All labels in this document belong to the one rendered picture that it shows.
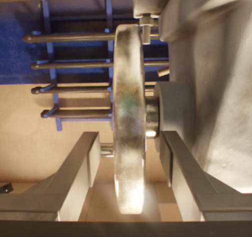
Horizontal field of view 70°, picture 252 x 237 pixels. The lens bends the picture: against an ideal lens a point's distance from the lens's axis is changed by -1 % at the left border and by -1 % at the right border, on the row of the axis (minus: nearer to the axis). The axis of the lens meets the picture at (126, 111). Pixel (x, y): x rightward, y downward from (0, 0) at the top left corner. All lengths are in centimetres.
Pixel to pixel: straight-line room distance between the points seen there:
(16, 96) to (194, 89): 376
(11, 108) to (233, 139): 392
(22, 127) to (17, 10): 205
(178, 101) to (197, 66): 4
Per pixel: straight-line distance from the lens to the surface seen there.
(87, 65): 293
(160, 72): 42
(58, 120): 350
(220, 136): 17
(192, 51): 22
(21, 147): 419
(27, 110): 384
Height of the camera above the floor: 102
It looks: 15 degrees up
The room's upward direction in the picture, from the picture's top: 179 degrees clockwise
